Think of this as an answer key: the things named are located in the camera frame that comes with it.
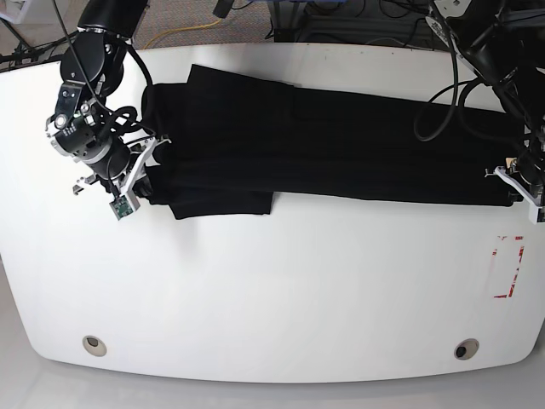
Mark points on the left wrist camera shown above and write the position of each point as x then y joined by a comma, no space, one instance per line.
536,214

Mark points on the black T-shirt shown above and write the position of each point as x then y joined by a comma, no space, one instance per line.
236,141

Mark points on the left table grommet hole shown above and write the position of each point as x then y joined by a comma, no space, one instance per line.
94,346

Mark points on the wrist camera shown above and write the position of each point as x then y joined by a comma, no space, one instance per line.
124,205
536,214

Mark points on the right table grommet hole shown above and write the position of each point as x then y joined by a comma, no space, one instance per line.
466,349

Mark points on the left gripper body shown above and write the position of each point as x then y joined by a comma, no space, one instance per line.
515,173

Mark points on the red tape rectangle marking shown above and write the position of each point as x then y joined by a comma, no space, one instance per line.
505,265

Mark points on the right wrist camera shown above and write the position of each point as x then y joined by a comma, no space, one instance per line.
124,205

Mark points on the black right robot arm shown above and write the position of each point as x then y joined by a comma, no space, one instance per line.
94,58

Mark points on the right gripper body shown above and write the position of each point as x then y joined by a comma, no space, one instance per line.
114,145

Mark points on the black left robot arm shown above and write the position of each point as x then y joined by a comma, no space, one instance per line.
502,43

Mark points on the table grommet hole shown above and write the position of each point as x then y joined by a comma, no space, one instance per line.
466,349
94,346

